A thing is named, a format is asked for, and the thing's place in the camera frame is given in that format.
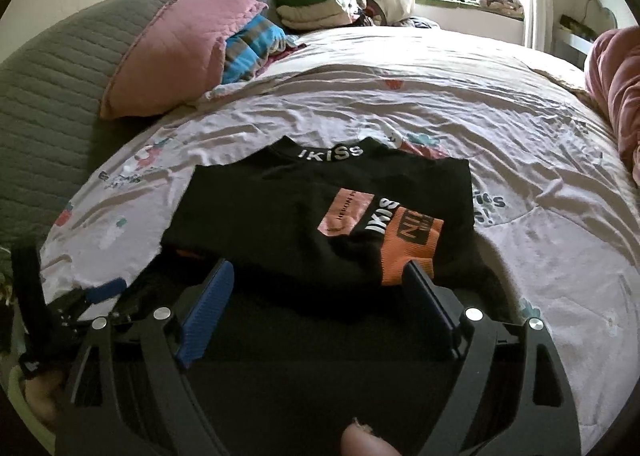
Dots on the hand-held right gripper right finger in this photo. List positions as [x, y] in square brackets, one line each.
[430, 306]

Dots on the grey quilted headboard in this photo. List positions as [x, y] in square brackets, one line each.
[50, 86]

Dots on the strawberry printed quilt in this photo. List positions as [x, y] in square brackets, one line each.
[525, 161]

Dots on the black printed t-shirt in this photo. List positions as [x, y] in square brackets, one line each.
[280, 216]

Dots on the blue striped cloth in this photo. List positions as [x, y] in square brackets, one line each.
[250, 46]

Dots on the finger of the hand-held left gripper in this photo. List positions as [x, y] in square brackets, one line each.
[105, 290]

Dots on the dark cloth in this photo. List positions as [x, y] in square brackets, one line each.
[417, 23]

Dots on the stack of folded clothes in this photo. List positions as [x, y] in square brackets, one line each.
[310, 6]

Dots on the pink quilted pillow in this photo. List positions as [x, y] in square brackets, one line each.
[165, 51]

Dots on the white side table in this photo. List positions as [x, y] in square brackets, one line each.
[575, 43]

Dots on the mixed cloth pile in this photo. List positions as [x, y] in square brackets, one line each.
[495, 2]

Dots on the person's right hand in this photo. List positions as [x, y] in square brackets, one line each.
[370, 441]

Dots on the person's left hand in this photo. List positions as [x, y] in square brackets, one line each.
[45, 398]

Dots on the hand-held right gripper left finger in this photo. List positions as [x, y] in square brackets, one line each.
[207, 316]

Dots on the pink blanket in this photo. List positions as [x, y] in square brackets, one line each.
[620, 86]

